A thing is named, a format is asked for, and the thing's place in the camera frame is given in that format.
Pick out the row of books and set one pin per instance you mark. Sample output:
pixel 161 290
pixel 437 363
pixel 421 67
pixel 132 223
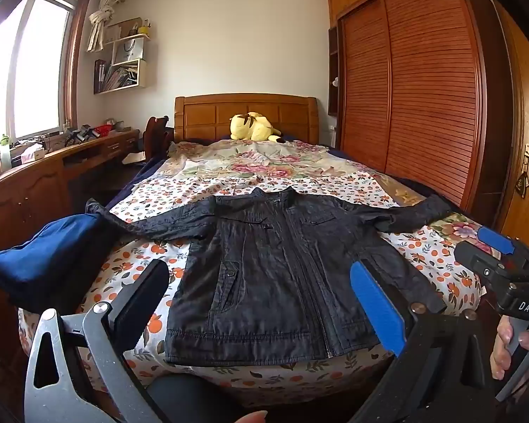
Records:
pixel 121 77

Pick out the black jacket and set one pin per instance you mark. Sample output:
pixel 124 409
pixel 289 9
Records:
pixel 269 273

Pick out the hanging key ornament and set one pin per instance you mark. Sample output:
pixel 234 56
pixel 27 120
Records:
pixel 521 183

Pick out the person's right hand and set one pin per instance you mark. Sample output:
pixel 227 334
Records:
pixel 500 357

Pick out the window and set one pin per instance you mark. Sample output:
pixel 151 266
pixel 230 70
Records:
pixel 39 75

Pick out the blue folded cloth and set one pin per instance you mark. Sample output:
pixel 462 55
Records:
pixel 39 251

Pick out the yellow cup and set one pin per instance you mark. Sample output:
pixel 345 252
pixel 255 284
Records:
pixel 145 30

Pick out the dark wooden chair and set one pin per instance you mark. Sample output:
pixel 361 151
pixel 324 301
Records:
pixel 154 134

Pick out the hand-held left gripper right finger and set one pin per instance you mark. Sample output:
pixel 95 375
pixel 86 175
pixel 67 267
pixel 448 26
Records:
pixel 374 304

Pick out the person's left hand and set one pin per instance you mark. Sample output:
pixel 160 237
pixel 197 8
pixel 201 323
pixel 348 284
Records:
pixel 247 417

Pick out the white paper bag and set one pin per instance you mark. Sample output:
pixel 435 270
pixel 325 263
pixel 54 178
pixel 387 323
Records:
pixel 131 49

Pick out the pile of dark gadgets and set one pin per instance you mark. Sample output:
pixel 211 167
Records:
pixel 81 133

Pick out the wooden desk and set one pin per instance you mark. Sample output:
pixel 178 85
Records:
pixel 22 202

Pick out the white wall shelf unit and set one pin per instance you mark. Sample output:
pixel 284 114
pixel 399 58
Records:
pixel 142 75

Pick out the yellow plush toy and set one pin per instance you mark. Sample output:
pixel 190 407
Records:
pixel 255 128

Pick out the wooden bed headboard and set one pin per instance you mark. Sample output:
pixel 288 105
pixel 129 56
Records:
pixel 202 116

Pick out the wooden louvred wardrobe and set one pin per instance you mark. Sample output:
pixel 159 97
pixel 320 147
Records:
pixel 423 97

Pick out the white paper sheet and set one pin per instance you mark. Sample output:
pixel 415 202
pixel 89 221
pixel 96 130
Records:
pixel 134 157

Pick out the bed with floral sheet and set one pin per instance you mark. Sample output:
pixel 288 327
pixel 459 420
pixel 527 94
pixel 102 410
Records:
pixel 158 246

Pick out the green-capped bottle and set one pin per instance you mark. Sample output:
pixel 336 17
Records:
pixel 5 154

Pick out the tied beige curtain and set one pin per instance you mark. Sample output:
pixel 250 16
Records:
pixel 101 17

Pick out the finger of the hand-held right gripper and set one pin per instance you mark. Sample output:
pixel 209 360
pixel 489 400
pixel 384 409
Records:
pixel 471 256
pixel 496 239

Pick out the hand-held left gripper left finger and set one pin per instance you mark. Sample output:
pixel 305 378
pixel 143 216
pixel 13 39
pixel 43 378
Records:
pixel 137 304

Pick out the red desk item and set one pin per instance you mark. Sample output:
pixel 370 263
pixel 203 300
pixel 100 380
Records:
pixel 102 131

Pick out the tissue box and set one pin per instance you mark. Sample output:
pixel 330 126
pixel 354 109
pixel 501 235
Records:
pixel 33 155

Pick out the person's leg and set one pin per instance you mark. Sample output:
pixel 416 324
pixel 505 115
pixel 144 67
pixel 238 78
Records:
pixel 189 401

